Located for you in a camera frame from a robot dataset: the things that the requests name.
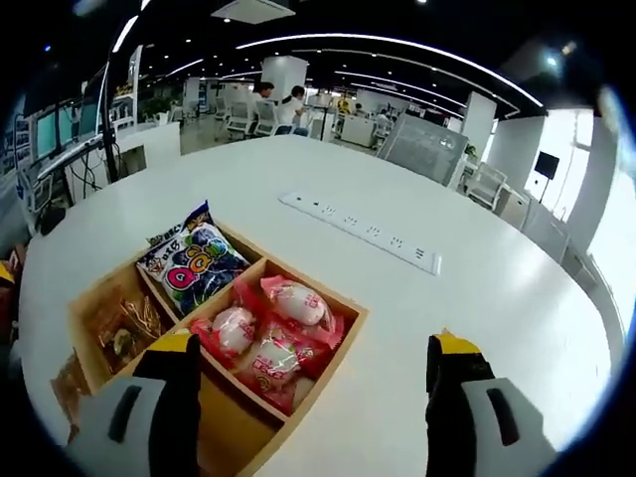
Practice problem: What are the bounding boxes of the white low cabinet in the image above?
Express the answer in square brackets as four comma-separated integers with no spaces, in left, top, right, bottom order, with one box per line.
[341,114,379,149]

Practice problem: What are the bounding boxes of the white office chair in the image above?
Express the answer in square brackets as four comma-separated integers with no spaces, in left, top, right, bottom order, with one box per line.
[255,98,294,138]
[226,101,259,140]
[466,162,509,210]

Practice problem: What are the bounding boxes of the teal monitor screen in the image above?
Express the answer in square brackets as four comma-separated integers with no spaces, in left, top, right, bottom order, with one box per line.
[58,106,79,145]
[34,111,59,160]

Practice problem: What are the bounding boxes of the white table socket strip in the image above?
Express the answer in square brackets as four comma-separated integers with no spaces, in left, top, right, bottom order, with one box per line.
[277,191,443,276]

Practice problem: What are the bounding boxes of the ceiling air conditioner vent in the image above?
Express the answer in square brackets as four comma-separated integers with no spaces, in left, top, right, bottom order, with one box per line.
[211,0,297,24]

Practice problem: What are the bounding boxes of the narrow window with blinds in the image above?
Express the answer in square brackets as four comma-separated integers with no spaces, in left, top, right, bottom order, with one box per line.
[526,109,595,235]

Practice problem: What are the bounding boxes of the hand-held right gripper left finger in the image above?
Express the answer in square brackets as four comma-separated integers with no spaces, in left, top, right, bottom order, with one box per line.
[64,333,203,477]

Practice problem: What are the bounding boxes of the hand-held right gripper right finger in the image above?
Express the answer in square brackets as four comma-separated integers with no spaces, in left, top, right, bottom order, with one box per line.
[425,327,557,477]

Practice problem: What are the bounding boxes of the black screen on tripod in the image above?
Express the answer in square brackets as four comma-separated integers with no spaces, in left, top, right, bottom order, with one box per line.
[534,151,561,203]

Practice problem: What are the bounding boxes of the wooden four-compartment container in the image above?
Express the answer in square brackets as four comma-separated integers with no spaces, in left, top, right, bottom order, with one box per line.
[67,221,370,477]

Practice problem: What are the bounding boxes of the long curved ceiling light strip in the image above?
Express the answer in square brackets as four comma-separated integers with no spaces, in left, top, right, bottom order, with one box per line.
[235,32,547,108]

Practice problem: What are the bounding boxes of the white table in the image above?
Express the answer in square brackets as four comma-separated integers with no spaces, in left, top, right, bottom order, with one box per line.
[17,134,625,477]

